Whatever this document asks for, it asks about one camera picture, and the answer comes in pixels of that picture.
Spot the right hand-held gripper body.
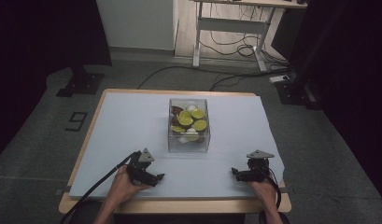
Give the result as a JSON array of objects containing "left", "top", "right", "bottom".
[{"left": 240, "top": 149, "right": 276, "bottom": 183}]

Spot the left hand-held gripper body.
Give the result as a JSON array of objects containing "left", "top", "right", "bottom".
[{"left": 126, "top": 147, "right": 159, "bottom": 188}]

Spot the person's left hand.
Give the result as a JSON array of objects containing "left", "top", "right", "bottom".
[{"left": 106, "top": 164, "right": 151, "bottom": 206}]

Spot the person's right hand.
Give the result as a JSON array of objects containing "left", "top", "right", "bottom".
[{"left": 246, "top": 178, "right": 282, "bottom": 210}]

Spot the wooden table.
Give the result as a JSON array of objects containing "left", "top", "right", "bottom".
[{"left": 58, "top": 88, "right": 292, "bottom": 215}]

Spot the pale grey table mat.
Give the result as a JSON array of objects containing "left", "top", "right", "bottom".
[{"left": 68, "top": 91, "right": 286, "bottom": 200}]

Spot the clear plastic box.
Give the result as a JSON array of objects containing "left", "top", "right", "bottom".
[{"left": 167, "top": 98, "right": 211, "bottom": 154}]

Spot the pile of green lime slices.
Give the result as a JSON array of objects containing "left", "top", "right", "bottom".
[{"left": 171, "top": 108, "right": 209, "bottom": 143}]

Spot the black stand base with pole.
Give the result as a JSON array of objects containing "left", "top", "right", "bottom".
[{"left": 275, "top": 46, "right": 322, "bottom": 110}]

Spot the white power strip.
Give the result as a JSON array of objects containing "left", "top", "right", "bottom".
[{"left": 268, "top": 74, "right": 291, "bottom": 84}]

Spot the black curtain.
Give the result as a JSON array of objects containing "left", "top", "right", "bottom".
[
  {"left": 0, "top": 0, "right": 113, "bottom": 162},
  {"left": 271, "top": 0, "right": 382, "bottom": 206}
]

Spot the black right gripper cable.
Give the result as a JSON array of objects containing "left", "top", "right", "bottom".
[{"left": 258, "top": 166, "right": 283, "bottom": 224}]

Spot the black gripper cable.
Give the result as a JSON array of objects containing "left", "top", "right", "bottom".
[
  {"left": 258, "top": 166, "right": 283, "bottom": 224},
  {"left": 58, "top": 152, "right": 137, "bottom": 224}
]

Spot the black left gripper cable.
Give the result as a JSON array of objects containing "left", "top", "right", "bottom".
[{"left": 58, "top": 152, "right": 137, "bottom": 224}]

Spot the black stand base plate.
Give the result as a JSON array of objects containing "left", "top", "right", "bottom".
[{"left": 55, "top": 63, "right": 106, "bottom": 98}]

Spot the long black floor cable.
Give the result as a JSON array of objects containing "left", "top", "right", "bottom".
[{"left": 136, "top": 64, "right": 276, "bottom": 91}]

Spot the tangle of black cables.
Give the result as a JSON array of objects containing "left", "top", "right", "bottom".
[{"left": 199, "top": 3, "right": 290, "bottom": 68}]

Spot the desk with white metal frame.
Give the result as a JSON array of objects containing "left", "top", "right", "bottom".
[{"left": 191, "top": 0, "right": 308, "bottom": 74}]

